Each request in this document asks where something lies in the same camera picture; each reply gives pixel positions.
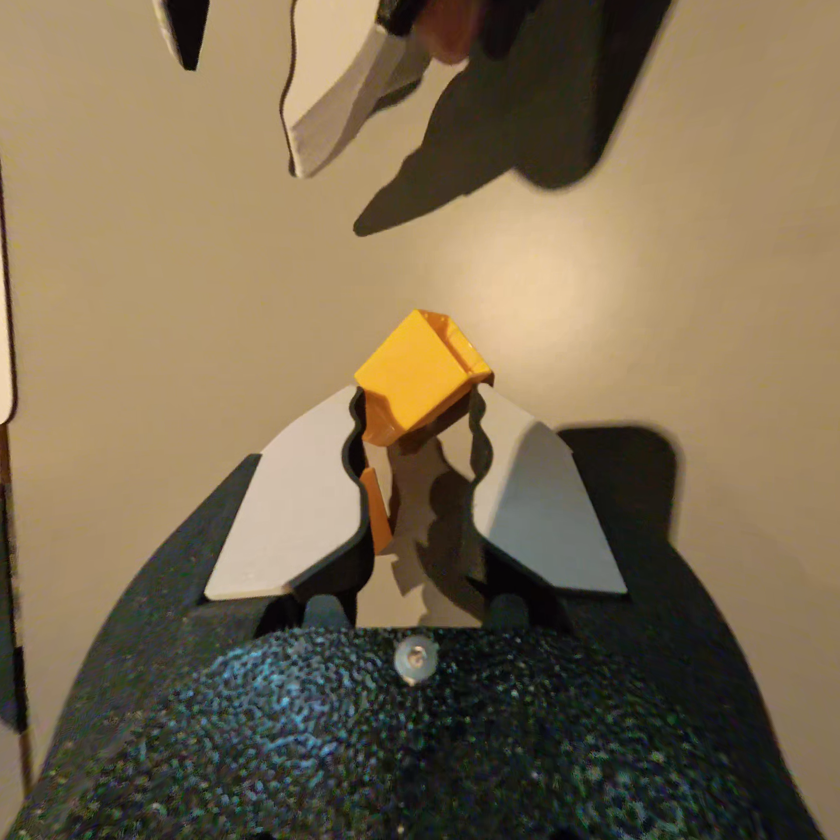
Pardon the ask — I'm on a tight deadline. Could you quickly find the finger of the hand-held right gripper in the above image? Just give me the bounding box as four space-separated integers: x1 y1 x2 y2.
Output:
151 0 210 72
280 0 434 180

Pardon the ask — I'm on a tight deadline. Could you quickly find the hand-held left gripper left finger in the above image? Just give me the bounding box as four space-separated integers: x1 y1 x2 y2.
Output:
203 384 370 601

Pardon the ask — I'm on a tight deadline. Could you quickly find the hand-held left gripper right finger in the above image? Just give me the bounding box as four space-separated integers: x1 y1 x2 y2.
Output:
468 384 629 595

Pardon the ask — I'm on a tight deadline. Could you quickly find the orange mega block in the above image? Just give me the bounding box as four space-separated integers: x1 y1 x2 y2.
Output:
354 309 495 556

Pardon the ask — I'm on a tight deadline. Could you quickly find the person's right hand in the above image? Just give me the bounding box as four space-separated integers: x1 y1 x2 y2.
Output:
413 0 484 66

